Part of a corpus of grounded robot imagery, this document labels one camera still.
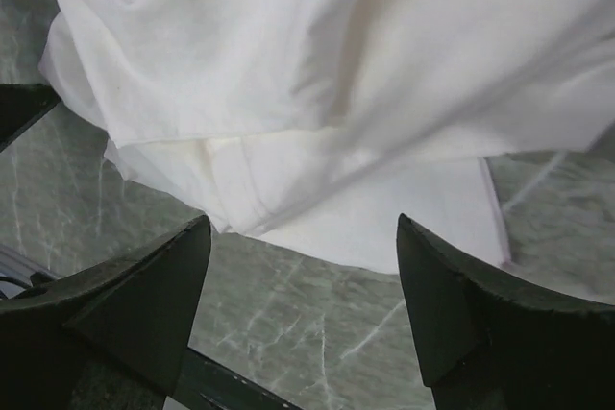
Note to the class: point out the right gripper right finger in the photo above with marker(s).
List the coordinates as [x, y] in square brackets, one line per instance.
[486, 339]

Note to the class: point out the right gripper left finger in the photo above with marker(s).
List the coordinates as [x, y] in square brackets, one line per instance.
[120, 314]

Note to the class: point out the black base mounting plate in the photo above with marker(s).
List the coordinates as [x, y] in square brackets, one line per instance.
[216, 381]

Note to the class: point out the white t shirt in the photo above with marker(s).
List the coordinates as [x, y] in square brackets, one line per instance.
[314, 124]

